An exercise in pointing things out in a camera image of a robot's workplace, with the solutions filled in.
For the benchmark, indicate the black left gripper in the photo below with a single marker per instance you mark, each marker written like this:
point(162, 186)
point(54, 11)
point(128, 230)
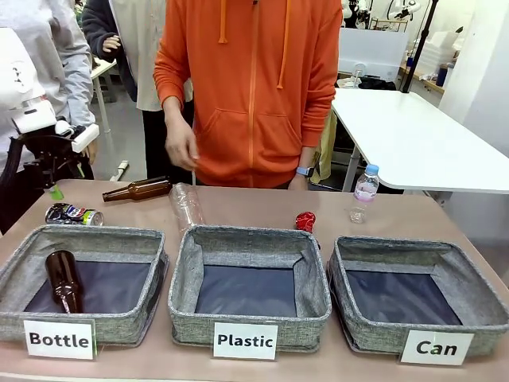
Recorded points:
point(47, 155)

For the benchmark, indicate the crushed dark blue soda can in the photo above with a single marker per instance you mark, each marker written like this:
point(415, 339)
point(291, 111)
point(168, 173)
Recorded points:
point(73, 215)

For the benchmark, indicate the brown glass beer bottle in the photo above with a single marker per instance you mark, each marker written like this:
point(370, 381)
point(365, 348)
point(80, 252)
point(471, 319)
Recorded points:
point(63, 278)
point(139, 189)

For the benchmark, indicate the large clear plastic bottle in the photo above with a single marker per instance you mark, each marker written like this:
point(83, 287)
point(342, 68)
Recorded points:
point(186, 207)

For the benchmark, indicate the crushed red soda can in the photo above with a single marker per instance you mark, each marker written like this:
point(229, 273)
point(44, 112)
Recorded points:
point(305, 221)

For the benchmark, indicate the small pink-label water bottle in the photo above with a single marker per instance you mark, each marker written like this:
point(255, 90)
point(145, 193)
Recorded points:
point(366, 189)

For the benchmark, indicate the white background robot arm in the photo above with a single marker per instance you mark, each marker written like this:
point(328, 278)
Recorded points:
point(403, 8)

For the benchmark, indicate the person left forearm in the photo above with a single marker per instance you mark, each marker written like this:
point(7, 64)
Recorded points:
point(318, 119)

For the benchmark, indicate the person right forearm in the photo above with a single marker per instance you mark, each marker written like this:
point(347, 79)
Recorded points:
point(175, 79)

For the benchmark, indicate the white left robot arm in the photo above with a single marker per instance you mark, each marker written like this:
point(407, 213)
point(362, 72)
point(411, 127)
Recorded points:
point(18, 79)

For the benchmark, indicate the grey fabric basket bottle sign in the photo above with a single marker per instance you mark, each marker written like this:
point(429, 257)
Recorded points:
point(119, 242)

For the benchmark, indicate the grey fabric basket plastic sign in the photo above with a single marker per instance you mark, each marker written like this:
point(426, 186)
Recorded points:
point(246, 242)

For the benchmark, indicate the grey fabric basket can sign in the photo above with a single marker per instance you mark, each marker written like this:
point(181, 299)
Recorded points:
point(397, 254)

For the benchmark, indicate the white Can label sign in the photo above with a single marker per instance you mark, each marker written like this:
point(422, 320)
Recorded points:
point(436, 348)

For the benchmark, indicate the grey hoodie bystander hand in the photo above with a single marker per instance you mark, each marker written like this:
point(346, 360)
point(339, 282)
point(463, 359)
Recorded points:
point(92, 153)

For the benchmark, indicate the person right hand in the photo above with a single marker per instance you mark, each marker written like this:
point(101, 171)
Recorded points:
point(181, 145)

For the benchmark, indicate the dark jacket bystander hand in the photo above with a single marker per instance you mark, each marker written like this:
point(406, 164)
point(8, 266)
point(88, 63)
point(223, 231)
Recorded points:
point(111, 44)

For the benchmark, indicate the person left hand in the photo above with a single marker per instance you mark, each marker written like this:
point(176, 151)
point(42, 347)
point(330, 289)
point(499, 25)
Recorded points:
point(299, 183)

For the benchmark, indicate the white power strip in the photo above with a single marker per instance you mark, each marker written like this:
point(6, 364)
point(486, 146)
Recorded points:
point(120, 170)

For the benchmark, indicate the small white desk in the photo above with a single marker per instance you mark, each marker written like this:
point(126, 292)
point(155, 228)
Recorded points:
point(102, 79)

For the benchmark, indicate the bystander in grey hoodie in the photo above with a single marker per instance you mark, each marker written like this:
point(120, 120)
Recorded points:
point(59, 51)

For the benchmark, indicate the bystander in dark jacket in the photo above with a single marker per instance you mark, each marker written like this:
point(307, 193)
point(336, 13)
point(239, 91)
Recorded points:
point(135, 51)

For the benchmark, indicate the white Bottle label sign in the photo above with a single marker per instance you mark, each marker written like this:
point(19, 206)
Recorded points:
point(59, 339)

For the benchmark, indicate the orange hoodie person torso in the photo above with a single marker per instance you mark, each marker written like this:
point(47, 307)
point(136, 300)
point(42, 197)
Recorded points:
point(254, 87)

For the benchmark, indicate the light blue smartwatch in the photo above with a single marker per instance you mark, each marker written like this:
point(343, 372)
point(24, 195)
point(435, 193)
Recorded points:
point(305, 171)

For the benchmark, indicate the white Plastic label sign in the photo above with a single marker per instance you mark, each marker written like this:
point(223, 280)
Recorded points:
point(245, 340)

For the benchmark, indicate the black bag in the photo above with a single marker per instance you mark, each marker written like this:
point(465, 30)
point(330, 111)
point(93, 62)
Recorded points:
point(378, 83)

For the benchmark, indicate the white partition panel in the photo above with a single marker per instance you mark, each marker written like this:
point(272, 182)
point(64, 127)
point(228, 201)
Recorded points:
point(371, 51)

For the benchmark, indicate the large white table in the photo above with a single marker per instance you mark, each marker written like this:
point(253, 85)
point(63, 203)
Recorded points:
point(413, 135)

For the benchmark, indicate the black tripod pole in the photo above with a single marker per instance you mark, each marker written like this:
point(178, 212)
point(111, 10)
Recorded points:
point(415, 44)

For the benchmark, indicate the dark blue flask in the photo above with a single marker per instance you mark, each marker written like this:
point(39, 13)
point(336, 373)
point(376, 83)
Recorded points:
point(441, 76)

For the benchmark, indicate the stacked translucent storage boxes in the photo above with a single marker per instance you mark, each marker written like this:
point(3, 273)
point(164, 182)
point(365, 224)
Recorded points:
point(439, 53)

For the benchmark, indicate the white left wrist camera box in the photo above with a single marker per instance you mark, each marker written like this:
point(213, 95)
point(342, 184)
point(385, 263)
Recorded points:
point(85, 137)

